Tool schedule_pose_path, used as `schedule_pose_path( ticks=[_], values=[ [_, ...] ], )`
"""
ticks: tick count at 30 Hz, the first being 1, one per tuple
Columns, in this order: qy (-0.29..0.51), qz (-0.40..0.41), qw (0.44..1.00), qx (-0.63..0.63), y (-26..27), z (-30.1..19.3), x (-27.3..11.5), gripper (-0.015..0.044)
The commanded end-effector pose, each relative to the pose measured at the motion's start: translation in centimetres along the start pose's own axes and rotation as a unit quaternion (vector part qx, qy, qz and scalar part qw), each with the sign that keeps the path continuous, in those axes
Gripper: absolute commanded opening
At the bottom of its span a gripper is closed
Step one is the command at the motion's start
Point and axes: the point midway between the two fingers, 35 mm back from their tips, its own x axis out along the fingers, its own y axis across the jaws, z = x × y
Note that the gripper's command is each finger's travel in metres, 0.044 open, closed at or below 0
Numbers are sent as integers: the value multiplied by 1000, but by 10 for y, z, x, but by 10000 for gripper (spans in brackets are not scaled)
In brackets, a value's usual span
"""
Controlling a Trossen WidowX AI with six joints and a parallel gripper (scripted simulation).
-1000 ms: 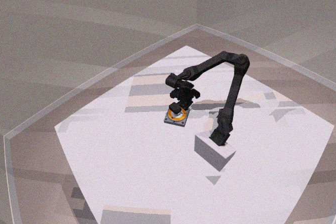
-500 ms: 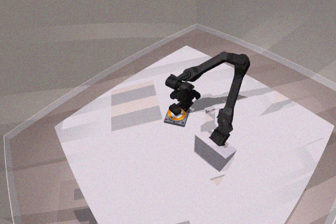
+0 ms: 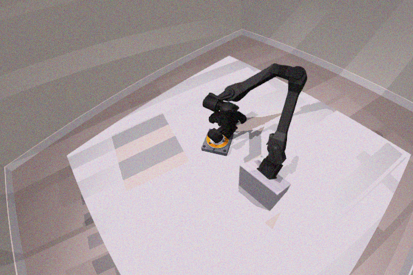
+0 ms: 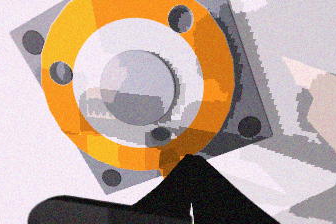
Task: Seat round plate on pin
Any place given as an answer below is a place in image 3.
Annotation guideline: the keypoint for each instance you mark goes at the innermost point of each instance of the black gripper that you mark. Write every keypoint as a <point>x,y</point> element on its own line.
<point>228,127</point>

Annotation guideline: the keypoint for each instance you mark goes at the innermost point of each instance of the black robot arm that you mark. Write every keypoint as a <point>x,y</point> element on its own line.
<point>296,76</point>

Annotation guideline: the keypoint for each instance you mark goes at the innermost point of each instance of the orange round plate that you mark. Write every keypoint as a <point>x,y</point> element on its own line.
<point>217,145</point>

